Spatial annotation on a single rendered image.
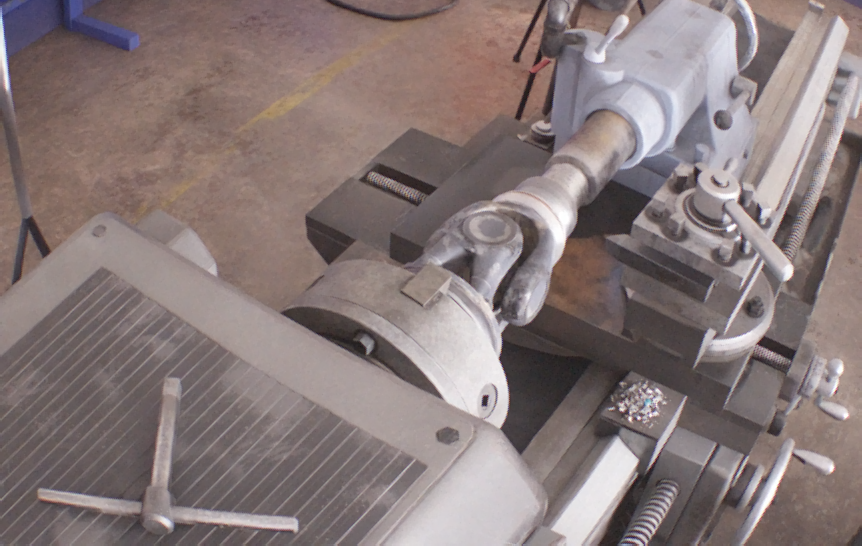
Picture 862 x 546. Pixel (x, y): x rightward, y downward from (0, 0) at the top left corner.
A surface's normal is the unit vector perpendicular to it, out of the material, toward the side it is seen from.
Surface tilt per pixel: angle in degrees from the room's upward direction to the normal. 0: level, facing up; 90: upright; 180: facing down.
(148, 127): 0
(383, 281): 7
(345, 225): 0
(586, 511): 36
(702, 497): 90
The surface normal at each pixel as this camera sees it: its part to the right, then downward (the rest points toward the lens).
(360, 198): 0.07, -0.76
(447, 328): 0.47, -0.47
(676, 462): -0.53, 0.53
